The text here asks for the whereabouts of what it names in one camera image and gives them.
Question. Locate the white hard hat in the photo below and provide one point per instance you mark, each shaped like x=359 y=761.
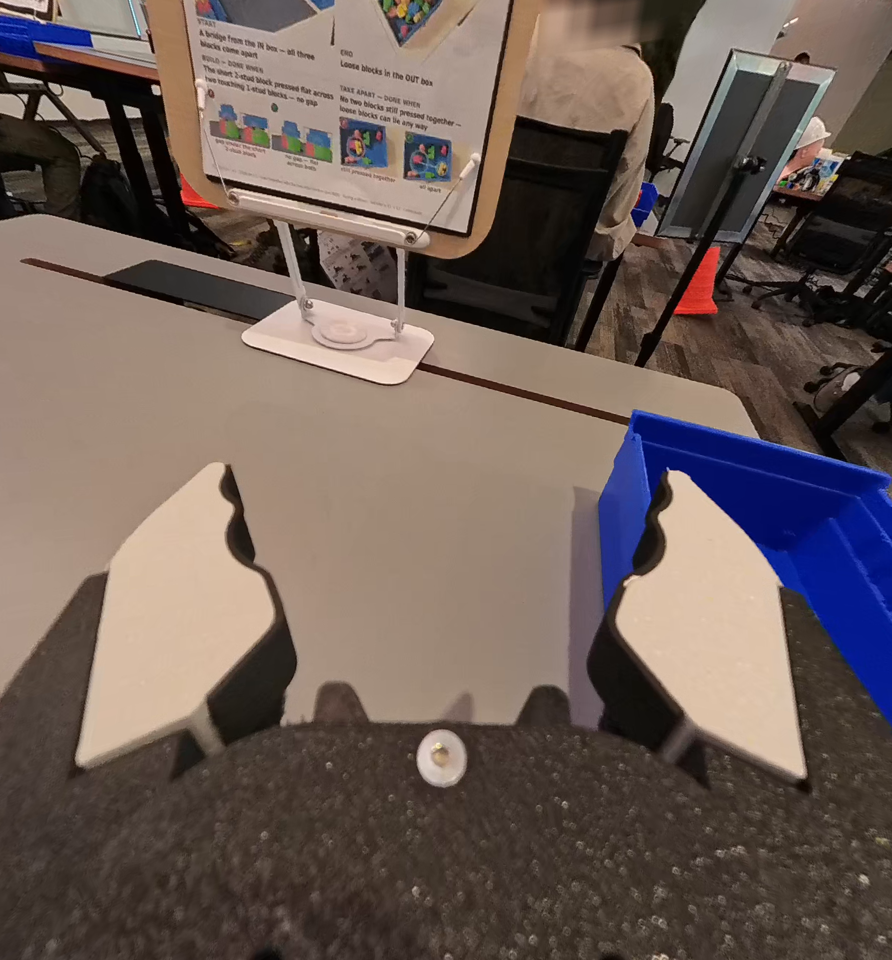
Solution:
x=813 y=133

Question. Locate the black backpack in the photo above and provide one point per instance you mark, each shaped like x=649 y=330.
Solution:
x=108 y=195

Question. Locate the wood top office desk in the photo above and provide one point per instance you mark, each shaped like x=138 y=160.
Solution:
x=78 y=64

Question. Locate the orange traffic cone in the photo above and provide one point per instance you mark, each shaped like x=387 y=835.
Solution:
x=198 y=196
x=699 y=289

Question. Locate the grey framed panel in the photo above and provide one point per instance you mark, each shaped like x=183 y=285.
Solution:
x=746 y=150

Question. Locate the blue plastic bin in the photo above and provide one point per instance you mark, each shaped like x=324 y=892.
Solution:
x=645 y=202
x=33 y=34
x=828 y=540

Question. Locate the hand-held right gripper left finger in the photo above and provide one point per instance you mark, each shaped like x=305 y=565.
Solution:
x=175 y=622

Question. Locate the black office chair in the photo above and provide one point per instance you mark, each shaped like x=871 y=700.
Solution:
x=513 y=247
x=858 y=217

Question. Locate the black tripod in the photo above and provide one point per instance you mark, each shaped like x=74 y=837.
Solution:
x=686 y=285

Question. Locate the printed instruction sheet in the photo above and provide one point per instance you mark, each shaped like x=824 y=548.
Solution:
x=341 y=112

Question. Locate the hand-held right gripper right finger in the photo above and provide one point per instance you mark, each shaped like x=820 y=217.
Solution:
x=716 y=637

